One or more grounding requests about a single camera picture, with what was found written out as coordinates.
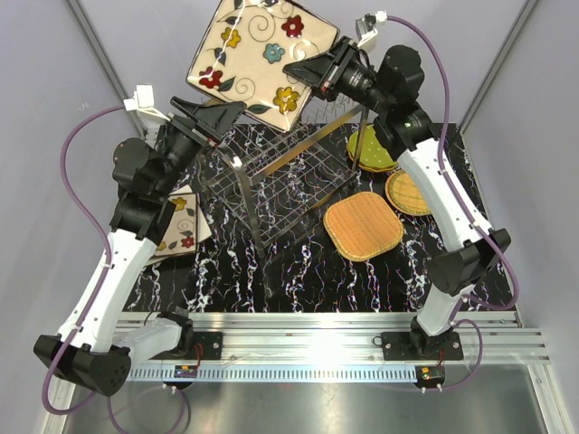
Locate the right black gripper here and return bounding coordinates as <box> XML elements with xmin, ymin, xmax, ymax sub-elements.
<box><xmin>282</xmin><ymin>36</ymin><xmax>391</xmax><ymax>116</ymax></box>

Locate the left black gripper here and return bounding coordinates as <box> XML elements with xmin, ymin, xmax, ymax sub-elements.
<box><xmin>152</xmin><ymin>97</ymin><xmax>246</xmax><ymax>197</ymax></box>

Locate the floral square plate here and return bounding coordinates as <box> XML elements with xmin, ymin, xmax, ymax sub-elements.
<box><xmin>186</xmin><ymin>0</ymin><xmax>339</xmax><ymax>132</ymax></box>

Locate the white square plate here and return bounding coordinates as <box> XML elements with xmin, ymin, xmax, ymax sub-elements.
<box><xmin>175</xmin><ymin>185</ymin><xmax>213</xmax><ymax>244</ymax></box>

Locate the dark brown square plate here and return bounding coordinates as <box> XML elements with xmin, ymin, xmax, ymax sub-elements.
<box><xmin>152</xmin><ymin>193</ymin><xmax>198</xmax><ymax>259</ymax></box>

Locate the woven wicker tray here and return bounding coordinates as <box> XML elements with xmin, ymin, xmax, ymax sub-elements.
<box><xmin>323</xmin><ymin>192</ymin><xmax>404</xmax><ymax>262</ymax></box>

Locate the green polka dot plate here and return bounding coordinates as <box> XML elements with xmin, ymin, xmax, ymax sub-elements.
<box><xmin>359</xmin><ymin>125</ymin><xmax>396</xmax><ymax>172</ymax></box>

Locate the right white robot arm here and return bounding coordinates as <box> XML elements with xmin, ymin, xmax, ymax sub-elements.
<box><xmin>282</xmin><ymin>37</ymin><xmax>511</xmax><ymax>360</ymax></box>

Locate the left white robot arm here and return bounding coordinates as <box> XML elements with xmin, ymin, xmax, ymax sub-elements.
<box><xmin>33</xmin><ymin>98</ymin><xmax>246</xmax><ymax>398</ymax></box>

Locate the stainless steel dish rack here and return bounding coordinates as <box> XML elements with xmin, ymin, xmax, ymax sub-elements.
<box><xmin>196</xmin><ymin>97</ymin><xmax>368</xmax><ymax>263</ymax></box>

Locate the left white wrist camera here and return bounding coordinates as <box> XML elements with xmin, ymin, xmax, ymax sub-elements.
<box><xmin>123</xmin><ymin>84</ymin><xmax>170</xmax><ymax>123</ymax></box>

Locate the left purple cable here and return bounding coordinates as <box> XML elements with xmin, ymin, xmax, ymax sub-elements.
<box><xmin>40</xmin><ymin>104</ymin><xmax>189</xmax><ymax>433</ymax></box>

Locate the purple cable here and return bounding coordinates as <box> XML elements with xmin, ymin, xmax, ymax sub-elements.
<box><xmin>375</xmin><ymin>15</ymin><xmax>519</xmax><ymax>392</ymax></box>
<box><xmin>40</xmin><ymin>104</ymin><xmax>189</xmax><ymax>433</ymax></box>

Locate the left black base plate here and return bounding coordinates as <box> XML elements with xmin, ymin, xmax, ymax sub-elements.
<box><xmin>178</xmin><ymin>332</ymin><xmax>224</xmax><ymax>361</ymax></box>

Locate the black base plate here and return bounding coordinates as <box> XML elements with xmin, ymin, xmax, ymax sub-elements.
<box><xmin>379</xmin><ymin>331</ymin><xmax>464</xmax><ymax>362</ymax></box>
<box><xmin>178</xmin><ymin>332</ymin><xmax>224</xmax><ymax>361</ymax></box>

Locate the aluminium mounting rail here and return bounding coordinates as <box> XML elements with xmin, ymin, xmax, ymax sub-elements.
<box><xmin>128</xmin><ymin>312</ymin><xmax>549</xmax><ymax>383</ymax></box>

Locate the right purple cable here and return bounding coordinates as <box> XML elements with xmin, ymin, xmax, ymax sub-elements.
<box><xmin>375</xmin><ymin>15</ymin><xmax>519</xmax><ymax>392</ymax></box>

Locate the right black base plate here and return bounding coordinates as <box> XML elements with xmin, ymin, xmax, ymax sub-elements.
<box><xmin>379</xmin><ymin>331</ymin><xmax>464</xmax><ymax>362</ymax></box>

